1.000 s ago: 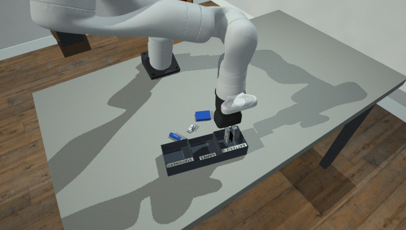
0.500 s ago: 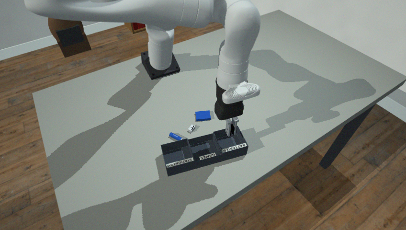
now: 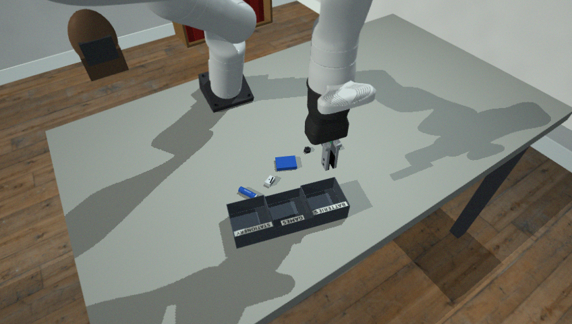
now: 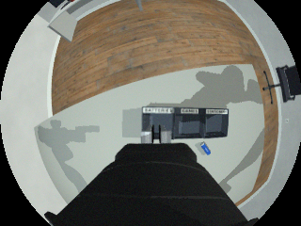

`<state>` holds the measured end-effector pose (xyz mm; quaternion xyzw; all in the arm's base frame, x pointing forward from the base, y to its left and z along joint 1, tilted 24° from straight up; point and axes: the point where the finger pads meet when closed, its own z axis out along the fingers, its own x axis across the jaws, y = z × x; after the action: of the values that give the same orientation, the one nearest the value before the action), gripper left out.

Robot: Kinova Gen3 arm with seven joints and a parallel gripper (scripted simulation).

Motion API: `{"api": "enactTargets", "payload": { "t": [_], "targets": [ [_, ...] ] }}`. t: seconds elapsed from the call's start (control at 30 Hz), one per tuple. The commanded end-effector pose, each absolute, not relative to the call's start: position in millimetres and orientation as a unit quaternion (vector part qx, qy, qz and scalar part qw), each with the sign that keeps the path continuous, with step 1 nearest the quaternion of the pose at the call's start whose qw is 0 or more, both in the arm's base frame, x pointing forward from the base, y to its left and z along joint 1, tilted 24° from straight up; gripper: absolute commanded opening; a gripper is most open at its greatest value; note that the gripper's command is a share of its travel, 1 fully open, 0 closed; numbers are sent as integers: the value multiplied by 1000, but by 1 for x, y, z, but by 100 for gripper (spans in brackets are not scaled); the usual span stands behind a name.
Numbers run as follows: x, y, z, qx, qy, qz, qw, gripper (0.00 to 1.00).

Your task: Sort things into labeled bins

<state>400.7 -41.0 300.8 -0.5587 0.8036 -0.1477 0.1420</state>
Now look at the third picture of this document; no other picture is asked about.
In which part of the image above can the black three-compartment bin rack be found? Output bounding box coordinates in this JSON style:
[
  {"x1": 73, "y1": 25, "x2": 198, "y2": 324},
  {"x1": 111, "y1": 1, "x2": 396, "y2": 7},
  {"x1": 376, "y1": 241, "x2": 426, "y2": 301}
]
[{"x1": 229, "y1": 177, "x2": 350, "y2": 248}]

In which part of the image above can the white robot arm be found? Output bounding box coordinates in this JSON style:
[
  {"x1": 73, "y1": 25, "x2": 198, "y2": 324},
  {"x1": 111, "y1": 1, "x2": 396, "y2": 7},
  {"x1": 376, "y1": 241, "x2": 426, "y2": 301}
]
[{"x1": 49, "y1": 0, "x2": 373, "y2": 99}]

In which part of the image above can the blue aa battery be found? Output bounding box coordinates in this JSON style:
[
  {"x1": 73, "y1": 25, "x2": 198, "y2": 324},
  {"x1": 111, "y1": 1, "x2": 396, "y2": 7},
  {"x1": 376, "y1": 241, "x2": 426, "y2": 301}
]
[{"x1": 238, "y1": 186, "x2": 258, "y2": 198}]

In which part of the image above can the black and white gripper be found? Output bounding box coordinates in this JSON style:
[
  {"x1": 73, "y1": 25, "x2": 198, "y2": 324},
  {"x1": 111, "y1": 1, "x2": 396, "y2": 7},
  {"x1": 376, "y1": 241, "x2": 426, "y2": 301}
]
[{"x1": 305, "y1": 56, "x2": 376, "y2": 171}]

